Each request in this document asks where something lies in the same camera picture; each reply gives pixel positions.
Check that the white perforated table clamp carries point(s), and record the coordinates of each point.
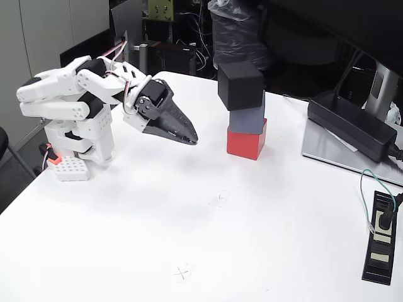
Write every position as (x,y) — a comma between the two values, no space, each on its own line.
(70,170)

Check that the black power strip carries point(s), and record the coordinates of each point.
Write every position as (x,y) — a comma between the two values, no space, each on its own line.
(379,251)

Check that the crumpled white paper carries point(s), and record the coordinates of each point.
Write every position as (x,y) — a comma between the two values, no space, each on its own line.
(395,114)

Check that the black monitor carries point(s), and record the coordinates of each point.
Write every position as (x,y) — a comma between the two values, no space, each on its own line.
(346,19)

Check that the black power plug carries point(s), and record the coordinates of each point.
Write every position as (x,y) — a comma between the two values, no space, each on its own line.
(384,218)

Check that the clear tape with X mark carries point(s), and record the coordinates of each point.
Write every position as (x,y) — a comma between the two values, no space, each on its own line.
(220,198)
(183,272)

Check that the green perforated panel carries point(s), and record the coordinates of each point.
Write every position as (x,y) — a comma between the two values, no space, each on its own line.
(160,9)

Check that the grey cube block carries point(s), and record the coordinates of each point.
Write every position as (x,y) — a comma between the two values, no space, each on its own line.
(247,121)

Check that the black power adapter brick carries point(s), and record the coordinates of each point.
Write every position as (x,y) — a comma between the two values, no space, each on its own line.
(349,122)

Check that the black chair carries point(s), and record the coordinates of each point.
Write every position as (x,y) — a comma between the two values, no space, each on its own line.
(2,141)

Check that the silver monitor stand neck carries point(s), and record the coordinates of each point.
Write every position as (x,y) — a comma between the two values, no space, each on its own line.
(379,88)

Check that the black cube block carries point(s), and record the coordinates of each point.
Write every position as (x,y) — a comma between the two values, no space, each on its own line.
(240,86)

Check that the black computer case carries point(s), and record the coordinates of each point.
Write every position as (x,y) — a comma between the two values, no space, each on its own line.
(173,56)

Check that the red cube block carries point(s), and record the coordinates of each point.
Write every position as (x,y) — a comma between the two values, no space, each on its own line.
(244,144)

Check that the orange connector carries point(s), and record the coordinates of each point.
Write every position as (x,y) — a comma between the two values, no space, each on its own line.
(54,157)

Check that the silver monitor base plate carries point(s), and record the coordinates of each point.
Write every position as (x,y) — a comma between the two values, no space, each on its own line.
(324,148)

